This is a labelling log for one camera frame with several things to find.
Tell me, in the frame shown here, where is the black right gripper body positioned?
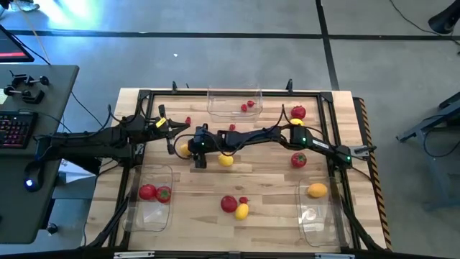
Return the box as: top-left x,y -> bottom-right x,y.
187,123 -> 219,170

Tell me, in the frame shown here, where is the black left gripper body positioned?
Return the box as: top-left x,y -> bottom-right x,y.
142,104 -> 176,156

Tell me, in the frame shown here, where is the red tomato green calyx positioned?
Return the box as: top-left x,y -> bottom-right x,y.
220,195 -> 239,214
138,183 -> 157,201
155,186 -> 173,204
290,104 -> 307,120
290,152 -> 308,169

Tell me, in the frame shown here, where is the clear plastic bin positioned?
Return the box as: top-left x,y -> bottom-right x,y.
121,163 -> 174,234
206,87 -> 264,124
296,178 -> 355,250

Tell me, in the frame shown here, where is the white paper sheet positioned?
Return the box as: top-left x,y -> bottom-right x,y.
58,158 -> 96,184

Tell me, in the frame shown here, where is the grey desk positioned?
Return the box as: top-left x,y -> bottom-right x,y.
0,64 -> 81,245

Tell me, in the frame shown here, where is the black C-clamp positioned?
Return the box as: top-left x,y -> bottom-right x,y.
2,86 -> 46,106
9,73 -> 50,89

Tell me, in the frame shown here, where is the black computer mouse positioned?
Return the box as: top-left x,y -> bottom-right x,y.
22,160 -> 47,194

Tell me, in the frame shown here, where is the black backlit keyboard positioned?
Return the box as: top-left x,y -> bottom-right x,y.
0,111 -> 39,150

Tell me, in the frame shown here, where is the black desk monitor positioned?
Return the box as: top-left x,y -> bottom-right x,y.
0,24 -> 35,64

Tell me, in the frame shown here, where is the yellow black hazard strip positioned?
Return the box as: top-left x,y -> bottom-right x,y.
352,96 -> 393,250

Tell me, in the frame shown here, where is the dark blue metal cart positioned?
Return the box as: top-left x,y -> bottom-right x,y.
395,90 -> 460,212

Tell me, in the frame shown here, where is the black floor stand base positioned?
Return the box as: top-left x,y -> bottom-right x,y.
427,0 -> 460,35

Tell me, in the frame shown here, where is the black metal table frame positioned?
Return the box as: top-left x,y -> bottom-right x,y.
85,88 -> 386,253

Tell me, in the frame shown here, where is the silver metal bracket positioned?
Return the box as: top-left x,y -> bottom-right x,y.
314,253 -> 356,259
113,251 -> 156,259

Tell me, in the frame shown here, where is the yellow cord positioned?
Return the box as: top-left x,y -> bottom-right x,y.
13,0 -> 51,65

